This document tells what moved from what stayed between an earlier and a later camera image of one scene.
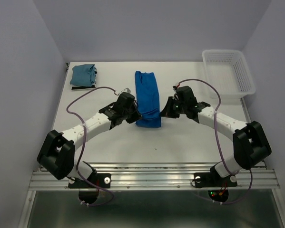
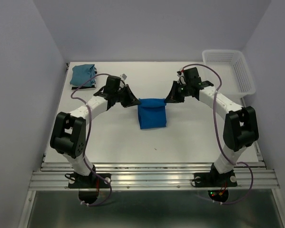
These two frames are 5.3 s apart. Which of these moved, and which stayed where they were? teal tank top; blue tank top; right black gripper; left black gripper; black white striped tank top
Moved: blue tank top; left black gripper; right black gripper
Stayed: teal tank top; black white striped tank top
